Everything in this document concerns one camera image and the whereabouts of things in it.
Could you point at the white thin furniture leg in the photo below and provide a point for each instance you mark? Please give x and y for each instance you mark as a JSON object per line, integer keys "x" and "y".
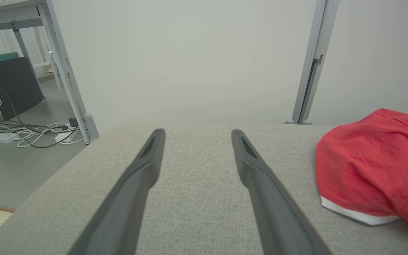
{"x": 53, "y": 71}

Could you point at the black power adapter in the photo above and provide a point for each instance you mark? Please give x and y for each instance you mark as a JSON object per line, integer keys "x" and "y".
{"x": 73, "y": 122}

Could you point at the grey partition joint post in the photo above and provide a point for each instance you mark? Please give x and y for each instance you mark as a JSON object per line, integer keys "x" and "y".
{"x": 317, "y": 35}

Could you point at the white grey desk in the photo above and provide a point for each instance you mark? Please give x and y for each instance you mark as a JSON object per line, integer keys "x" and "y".
{"x": 9, "y": 16}

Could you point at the crumpled red garment white hem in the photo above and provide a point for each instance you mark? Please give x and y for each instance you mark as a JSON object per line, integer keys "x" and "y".
{"x": 367, "y": 170}

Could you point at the white power adapter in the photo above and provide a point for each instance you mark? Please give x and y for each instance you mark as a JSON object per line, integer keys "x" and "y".
{"x": 64, "y": 136}

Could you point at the dark grey flat panel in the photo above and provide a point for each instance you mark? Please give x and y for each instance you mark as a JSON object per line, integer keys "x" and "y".
{"x": 12, "y": 88}

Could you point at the white power strip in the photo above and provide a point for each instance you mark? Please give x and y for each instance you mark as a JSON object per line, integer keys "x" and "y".
{"x": 0, "y": 138}

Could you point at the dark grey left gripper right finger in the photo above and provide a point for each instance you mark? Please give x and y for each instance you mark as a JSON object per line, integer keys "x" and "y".
{"x": 278, "y": 219}

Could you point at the grey partition end post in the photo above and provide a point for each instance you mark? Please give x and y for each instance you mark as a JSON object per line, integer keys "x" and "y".
{"x": 66, "y": 71}

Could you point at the grey fabric sofa seat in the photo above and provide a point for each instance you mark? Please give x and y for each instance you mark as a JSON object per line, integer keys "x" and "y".
{"x": 197, "y": 198}

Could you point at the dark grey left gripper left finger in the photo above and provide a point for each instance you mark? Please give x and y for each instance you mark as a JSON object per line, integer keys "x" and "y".
{"x": 119, "y": 219}

